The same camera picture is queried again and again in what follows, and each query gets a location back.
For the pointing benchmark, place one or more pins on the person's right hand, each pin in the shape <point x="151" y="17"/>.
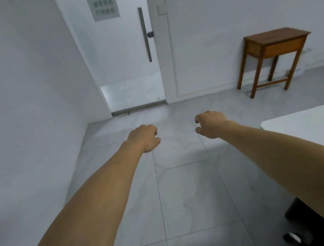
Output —
<point x="212" y="124"/>

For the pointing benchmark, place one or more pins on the person's left hand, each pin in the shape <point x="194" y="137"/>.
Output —
<point x="143" y="138"/>

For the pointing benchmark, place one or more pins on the person's left thumb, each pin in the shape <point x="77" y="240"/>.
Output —
<point x="156" y="143"/>

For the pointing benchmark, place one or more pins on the person's right thumb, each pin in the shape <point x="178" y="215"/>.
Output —
<point x="200" y="131"/>

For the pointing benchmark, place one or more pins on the person's right forearm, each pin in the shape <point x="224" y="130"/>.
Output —
<point x="294" y="163"/>

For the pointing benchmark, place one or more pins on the person's left forearm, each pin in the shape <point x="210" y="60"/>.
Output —
<point x="85" y="216"/>

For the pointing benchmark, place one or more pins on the metal door threshold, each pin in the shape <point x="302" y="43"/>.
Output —
<point x="138" y="107"/>

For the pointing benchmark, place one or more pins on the frosted glass door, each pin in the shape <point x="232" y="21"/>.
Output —
<point x="117" y="58"/>

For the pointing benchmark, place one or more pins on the black door lock knob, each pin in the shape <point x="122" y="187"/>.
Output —
<point x="150" y="34"/>

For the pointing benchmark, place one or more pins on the brown wooden side table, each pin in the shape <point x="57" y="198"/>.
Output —
<point x="277" y="43"/>

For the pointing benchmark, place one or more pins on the grey door sign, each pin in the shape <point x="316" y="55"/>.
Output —
<point x="103" y="7"/>

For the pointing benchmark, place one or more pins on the black office chair base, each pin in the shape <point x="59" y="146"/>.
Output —
<point x="317" y="226"/>

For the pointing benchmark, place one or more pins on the white wall switch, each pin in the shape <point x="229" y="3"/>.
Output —
<point x="162" y="9"/>

